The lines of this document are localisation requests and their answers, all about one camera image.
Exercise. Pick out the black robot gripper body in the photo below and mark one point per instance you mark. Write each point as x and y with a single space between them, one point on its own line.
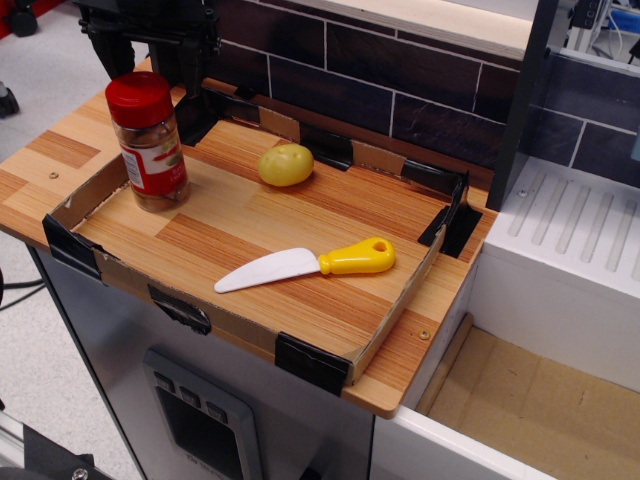
154 22

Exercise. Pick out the grey dishwasher control panel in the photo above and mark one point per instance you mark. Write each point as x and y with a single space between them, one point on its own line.
215 429

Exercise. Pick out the dark grey shelf post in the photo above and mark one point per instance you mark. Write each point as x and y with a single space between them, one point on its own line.
525 108

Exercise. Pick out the black metal bracket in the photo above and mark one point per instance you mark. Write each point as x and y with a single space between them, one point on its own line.
43 456

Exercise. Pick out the white toy sink unit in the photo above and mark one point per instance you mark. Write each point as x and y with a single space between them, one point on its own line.
535 374

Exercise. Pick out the black caster wheel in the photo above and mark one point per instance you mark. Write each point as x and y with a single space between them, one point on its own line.
8 103

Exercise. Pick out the taped cardboard fence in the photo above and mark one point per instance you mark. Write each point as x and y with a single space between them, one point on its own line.
359 336

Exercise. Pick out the dark grey left post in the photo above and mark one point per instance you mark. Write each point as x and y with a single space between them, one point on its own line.
165 60

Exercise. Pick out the red-capped spice bottle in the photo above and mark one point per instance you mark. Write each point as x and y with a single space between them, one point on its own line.
145 124

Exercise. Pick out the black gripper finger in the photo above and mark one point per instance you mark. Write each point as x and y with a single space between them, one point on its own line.
191 60
114 51

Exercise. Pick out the yellow-handled white toy knife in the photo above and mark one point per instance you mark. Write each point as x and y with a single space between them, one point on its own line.
370 256

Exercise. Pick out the yellow toy potato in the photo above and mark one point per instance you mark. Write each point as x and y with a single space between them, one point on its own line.
286 165

